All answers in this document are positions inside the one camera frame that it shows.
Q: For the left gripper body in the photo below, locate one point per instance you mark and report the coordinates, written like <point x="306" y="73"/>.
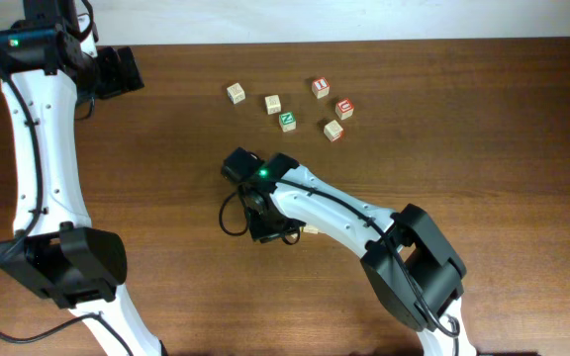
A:
<point x="106" y="78"/>

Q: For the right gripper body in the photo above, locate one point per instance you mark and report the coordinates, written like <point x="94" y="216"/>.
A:
<point x="269" y="231"/>

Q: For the wooden block blue D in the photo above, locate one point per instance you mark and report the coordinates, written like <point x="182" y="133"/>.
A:
<point x="310" y="229"/>

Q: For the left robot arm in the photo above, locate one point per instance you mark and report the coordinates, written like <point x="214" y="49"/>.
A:
<point x="50" y="64"/>

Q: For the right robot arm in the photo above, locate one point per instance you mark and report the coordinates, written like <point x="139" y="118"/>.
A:
<point x="412" y="268"/>

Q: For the wooden block green N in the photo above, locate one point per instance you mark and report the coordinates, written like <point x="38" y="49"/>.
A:
<point x="287" y="122"/>

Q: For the wooden block red edge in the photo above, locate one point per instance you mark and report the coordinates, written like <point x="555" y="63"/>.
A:
<point x="333" y="130"/>

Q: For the plain wooden block centre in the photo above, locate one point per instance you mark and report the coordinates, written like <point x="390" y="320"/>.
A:
<point x="272" y="104"/>

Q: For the wooden block letter K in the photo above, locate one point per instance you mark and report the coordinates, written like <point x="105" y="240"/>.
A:
<point x="236" y="93"/>

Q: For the wooden block red U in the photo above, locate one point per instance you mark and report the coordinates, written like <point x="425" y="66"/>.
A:
<point x="344" y="109"/>

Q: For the wooden block red I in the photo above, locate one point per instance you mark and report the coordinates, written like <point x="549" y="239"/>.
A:
<point x="321" y="87"/>

